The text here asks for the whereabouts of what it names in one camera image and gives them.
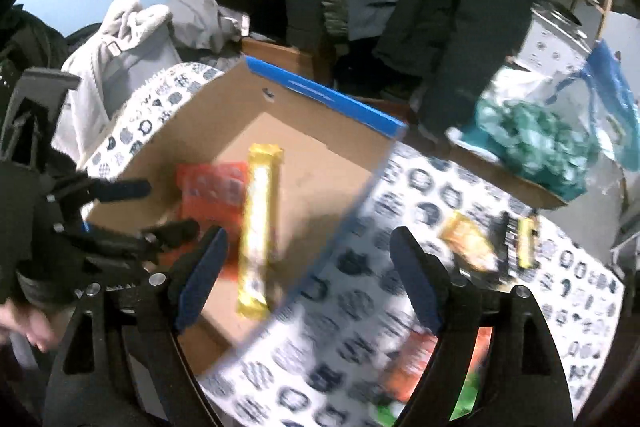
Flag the cat-print tablecloth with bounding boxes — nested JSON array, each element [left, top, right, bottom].
[[80, 62, 627, 427]]

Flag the orange snack packet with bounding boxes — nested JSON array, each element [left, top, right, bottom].
[[175, 162, 251, 268], [382, 327, 493, 408]]

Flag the light grey fleece jacket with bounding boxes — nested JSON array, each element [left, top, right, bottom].
[[52, 0, 186, 162]]

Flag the person's left hand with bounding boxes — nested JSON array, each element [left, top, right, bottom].
[[0, 297, 57, 354]]

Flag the blue-edged cardboard box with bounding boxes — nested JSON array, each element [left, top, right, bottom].
[[82, 57, 408, 378]]

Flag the green snack packet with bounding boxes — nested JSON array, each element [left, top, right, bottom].
[[375, 372, 482, 423]]

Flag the golden snack packet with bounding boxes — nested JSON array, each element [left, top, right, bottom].
[[439, 212, 496, 272]]

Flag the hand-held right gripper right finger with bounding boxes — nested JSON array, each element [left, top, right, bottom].
[[389, 226, 576, 427]]

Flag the clear bag of teal packets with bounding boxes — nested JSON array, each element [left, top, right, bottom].
[[450, 67, 601, 202]]

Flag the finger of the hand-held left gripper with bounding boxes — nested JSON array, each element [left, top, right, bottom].
[[50, 178, 152, 208], [80, 218, 201, 259]]

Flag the blue plastic bag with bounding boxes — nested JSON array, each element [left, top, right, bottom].
[[582, 39, 640, 172]]

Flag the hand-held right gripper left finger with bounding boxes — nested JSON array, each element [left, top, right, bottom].
[[42, 226, 231, 427]]

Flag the long yellow snack bar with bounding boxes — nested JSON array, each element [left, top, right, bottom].
[[236, 143, 285, 320]]

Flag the black backpack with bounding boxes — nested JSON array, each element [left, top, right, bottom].
[[0, 7, 96, 128]]

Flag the black snack packet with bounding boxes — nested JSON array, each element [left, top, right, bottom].
[[492, 212, 541, 273]]

